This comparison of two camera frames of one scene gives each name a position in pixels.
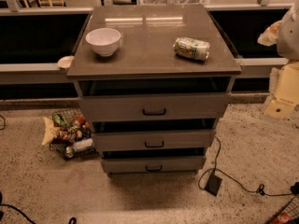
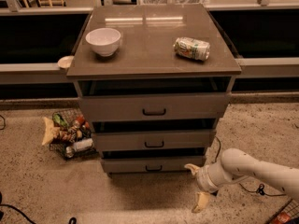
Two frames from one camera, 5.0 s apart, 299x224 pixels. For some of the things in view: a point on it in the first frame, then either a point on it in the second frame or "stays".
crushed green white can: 192,48 stays
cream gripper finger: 268,37 to 203,202
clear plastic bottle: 78,146 stays
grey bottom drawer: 152,163 stays
